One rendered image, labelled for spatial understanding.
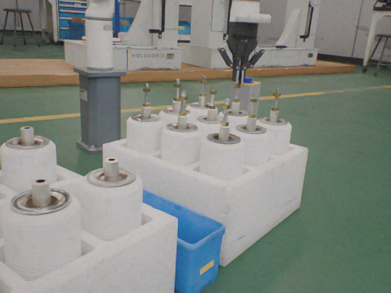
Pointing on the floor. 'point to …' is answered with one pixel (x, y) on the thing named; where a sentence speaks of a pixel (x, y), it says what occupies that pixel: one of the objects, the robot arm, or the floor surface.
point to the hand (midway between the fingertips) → (238, 77)
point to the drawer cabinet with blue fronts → (67, 10)
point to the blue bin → (192, 244)
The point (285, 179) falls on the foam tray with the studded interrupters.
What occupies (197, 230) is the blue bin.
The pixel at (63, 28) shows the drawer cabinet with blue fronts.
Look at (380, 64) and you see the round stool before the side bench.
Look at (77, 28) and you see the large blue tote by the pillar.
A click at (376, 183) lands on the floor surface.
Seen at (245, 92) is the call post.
